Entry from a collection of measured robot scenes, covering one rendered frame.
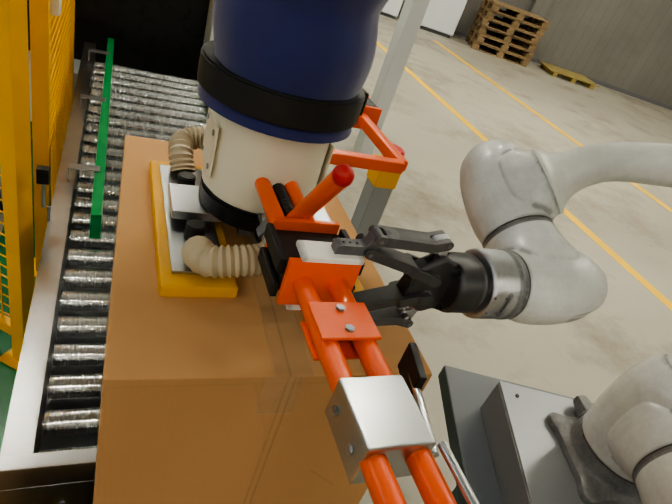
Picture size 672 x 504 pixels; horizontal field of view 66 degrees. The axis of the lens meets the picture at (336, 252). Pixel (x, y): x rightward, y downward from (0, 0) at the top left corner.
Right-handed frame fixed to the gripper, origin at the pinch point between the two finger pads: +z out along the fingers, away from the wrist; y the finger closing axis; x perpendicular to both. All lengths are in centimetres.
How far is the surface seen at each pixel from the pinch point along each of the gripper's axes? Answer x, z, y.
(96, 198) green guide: 99, 24, 56
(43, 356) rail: 43, 32, 60
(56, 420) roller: 31, 28, 65
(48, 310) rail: 57, 32, 60
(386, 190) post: 73, -50, 28
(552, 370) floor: 81, -185, 120
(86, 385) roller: 40, 23, 65
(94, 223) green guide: 91, 24, 59
